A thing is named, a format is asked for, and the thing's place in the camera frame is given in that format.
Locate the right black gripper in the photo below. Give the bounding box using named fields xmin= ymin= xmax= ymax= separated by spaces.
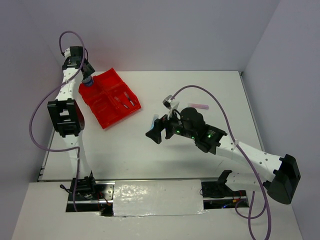
xmin=145 ymin=105 xmax=196 ymax=144

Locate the blue paint jar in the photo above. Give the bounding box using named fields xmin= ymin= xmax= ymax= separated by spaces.
xmin=81 ymin=76 xmax=94 ymax=87

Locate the blue highlighter marker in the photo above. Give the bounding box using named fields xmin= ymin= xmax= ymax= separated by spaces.
xmin=150 ymin=114 xmax=159 ymax=129

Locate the blue pen refill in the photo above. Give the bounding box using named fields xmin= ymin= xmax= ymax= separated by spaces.
xmin=123 ymin=92 xmax=135 ymax=107

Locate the red pen refill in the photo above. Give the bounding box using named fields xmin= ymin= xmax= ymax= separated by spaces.
xmin=114 ymin=96 xmax=129 ymax=109

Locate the pink highlighter marker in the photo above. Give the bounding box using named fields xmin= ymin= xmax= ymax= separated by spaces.
xmin=188 ymin=103 xmax=209 ymax=110

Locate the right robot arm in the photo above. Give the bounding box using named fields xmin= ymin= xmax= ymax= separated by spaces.
xmin=145 ymin=107 xmax=301 ymax=205

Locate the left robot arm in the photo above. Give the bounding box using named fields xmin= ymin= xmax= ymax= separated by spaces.
xmin=47 ymin=46 xmax=98 ymax=200

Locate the red four-compartment tray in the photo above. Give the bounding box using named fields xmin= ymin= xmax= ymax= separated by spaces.
xmin=78 ymin=68 xmax=142 ymax=129

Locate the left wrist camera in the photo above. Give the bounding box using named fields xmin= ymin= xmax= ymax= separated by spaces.
xmin=61 ymin=47 xmax=71 ymax=58

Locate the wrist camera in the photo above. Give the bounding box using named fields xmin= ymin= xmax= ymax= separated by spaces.
xmin=61 ymin=47 xmax=71 ymax=58
xmin=162 ymin=95 xmax=180 ymax=119

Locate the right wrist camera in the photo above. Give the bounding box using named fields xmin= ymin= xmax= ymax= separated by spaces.
xmin=162 ymin=95 xmax=180 ymax=119

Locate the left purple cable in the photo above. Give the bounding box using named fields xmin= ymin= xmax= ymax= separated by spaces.
xmin=29 ymin=30 xmax=88 ymax=213

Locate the purple cable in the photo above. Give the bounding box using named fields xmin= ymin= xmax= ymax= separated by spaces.
xmin=171 ymin=85 xmax=272 ymax=240
xmin=29 ymin=30 xmax=88 ymax=213

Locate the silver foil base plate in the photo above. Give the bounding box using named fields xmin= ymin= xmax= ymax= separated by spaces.
xmin=113 ymin=179 xmax=204 ymax=217

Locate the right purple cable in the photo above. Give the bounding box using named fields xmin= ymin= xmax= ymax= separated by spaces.
xmin=171 ymin=85 xmax=272 ymax=240

